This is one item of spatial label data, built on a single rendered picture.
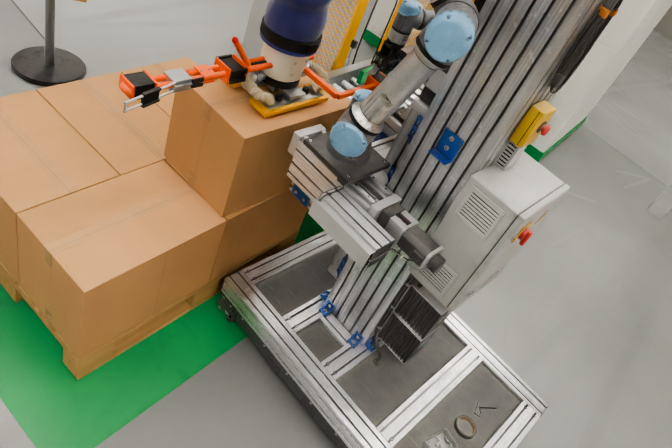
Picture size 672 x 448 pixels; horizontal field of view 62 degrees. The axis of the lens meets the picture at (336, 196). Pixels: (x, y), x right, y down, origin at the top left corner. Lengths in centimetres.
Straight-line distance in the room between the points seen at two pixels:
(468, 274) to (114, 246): 119
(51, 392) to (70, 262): 57
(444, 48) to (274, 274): 141
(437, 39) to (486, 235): 64
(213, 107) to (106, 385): 112
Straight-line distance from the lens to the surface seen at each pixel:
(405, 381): 245
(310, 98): 221
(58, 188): 224
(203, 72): 193
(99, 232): 210
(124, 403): 235
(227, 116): 203
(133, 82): 180
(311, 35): 204
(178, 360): 245
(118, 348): 244
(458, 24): 145
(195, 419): 235
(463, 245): 183
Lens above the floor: 211
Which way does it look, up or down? 39 degrees down
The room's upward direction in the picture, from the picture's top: 25 degrees clockwise
